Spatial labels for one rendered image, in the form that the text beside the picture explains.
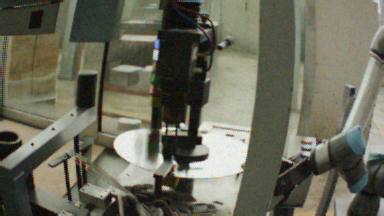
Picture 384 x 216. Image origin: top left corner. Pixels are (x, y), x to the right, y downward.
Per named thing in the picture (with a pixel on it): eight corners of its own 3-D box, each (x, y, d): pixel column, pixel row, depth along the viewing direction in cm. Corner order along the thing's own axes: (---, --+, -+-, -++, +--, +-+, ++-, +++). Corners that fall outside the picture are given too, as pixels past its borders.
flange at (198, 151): (219, 156, 119) (220, 146, 118) (174, 161, 113) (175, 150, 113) (193, 141, 128) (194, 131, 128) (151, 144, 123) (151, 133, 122)
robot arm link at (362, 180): (359, 167, 111) (351, 140, 108) (373, 180, 101) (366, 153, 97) (341, 185, 111) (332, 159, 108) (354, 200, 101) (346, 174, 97)
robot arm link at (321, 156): (331, 172, 99) (324, 141, 99) (316, 179, 101) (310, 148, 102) (337, 163, 105) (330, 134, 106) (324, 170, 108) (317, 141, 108)
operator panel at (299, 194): (280, 176, 162) (289, 134, 158) (306, 177, 160) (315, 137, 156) (273, 207, 135) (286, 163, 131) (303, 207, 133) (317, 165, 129)
